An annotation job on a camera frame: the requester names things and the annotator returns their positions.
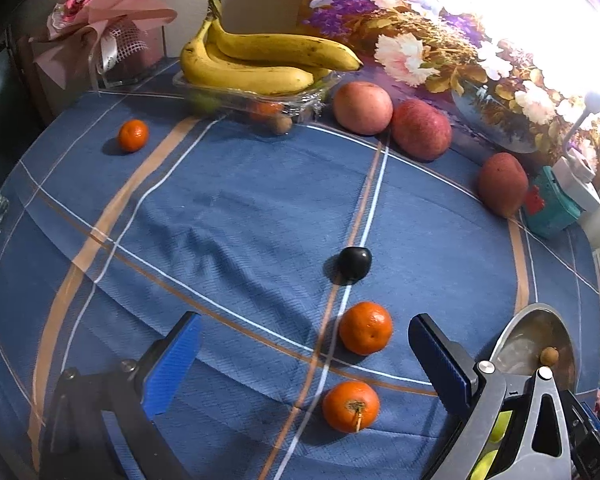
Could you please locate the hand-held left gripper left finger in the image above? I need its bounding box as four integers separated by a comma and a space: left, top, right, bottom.
39, 311, 204, 480

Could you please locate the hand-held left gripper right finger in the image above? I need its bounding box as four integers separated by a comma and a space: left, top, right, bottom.
409, 313, 572, 480

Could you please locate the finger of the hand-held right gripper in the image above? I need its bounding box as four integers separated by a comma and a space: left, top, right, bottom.
560, 389, 600, 478

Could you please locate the round metal plate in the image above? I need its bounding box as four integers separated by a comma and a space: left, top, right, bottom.
489, 302, 579, 401

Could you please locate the green jujube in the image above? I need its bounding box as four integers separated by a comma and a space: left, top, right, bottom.
190, 91, 221, 115
470, 449, 500, 480

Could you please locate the tangerine with stem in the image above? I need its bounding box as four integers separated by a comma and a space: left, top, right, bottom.
322, 381, 381, 434

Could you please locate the dark plum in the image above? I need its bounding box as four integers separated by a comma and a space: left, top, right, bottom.
337, 246, 373, 281

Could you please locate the blue plaid tablecloth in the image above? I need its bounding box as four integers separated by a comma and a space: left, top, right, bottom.
0, 57, 600, 480

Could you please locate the teal plastic box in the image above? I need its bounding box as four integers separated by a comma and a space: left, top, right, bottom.
522, 166, 581, 240

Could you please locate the dark red apple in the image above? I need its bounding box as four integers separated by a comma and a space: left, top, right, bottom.
477, 152, 530, 219

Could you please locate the small tangerine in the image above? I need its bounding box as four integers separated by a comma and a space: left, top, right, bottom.
117, 119, 150, 153

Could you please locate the pale pink apple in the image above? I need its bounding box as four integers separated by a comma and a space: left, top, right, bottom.
333, 81, 395, 136

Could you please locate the clear plastic fruit container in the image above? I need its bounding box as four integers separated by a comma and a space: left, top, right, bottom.
172, 70, 338, 123

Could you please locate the yellow banana bunch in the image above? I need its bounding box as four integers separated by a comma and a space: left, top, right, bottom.
180, 0, 364, 96

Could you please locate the white gooseneck lamp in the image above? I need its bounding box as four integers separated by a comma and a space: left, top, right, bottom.
560, 91, 600, 161

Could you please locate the dark chair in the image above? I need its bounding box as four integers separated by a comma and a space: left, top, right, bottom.
0, 25, 51, 176

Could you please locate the floral painting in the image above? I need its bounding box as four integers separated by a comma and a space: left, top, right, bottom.
297, 0, 600, 181

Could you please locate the pink wrapped flower bouquet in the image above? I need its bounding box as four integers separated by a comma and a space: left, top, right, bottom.
30, 0, 178, 91

